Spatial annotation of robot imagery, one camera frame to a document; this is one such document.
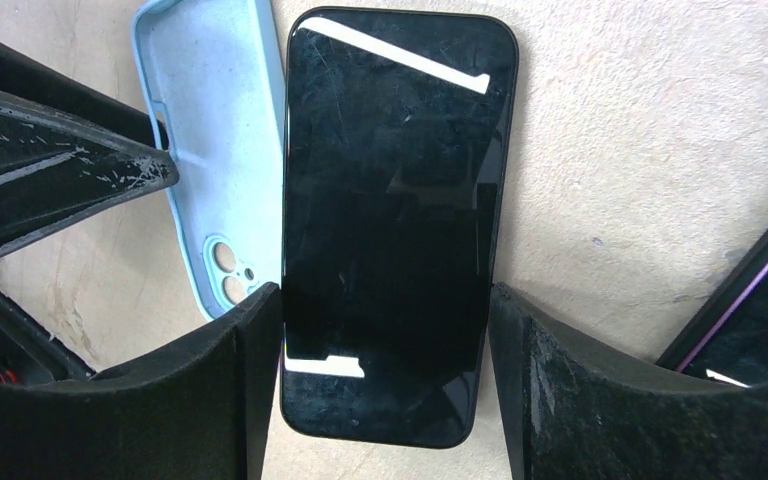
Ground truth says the black smartphone with purple edge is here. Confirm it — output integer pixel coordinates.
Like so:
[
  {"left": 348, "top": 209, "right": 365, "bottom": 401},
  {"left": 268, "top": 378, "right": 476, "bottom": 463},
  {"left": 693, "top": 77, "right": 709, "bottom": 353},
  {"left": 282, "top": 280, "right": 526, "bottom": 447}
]
[{"left": 657, "top": 229, "right": 768, "bottom": 387}]

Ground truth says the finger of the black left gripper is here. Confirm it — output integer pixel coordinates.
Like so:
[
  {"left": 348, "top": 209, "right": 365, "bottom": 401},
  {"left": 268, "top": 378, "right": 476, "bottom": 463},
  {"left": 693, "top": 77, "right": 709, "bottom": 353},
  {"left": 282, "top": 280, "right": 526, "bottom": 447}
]
[{"left": 0, "top": 42, "right": 179, "bottom": 257}]

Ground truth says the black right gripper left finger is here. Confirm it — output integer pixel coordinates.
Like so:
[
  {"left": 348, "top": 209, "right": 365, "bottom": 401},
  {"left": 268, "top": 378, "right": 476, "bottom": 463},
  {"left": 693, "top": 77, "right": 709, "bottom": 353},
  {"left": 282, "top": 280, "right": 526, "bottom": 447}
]
[{"left": 0, "top": 283, "right": 283, "bottom": 479}]

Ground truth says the black smartphone face down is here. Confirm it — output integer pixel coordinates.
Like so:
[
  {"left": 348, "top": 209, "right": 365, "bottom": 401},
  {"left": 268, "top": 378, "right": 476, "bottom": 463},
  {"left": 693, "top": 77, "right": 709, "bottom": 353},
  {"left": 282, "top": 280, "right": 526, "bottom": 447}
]
[{"left": 280, "top": 7, "right": 520, "bottom": 449}]

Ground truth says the light blue phone case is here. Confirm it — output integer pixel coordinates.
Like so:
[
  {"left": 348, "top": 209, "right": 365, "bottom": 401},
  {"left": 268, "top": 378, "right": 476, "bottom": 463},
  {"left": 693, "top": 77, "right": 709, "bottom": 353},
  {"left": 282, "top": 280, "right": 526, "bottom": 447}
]
[{"left": 132, "top": 0, "right": 285, "bottom": 319}]

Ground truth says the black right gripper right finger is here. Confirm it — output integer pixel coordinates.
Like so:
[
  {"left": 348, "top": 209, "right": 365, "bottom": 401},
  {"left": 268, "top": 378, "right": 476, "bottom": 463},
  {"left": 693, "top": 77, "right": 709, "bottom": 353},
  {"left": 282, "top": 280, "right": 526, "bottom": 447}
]
[{"left": 488, "top": 283, "right": 768, "bottom": 479}]

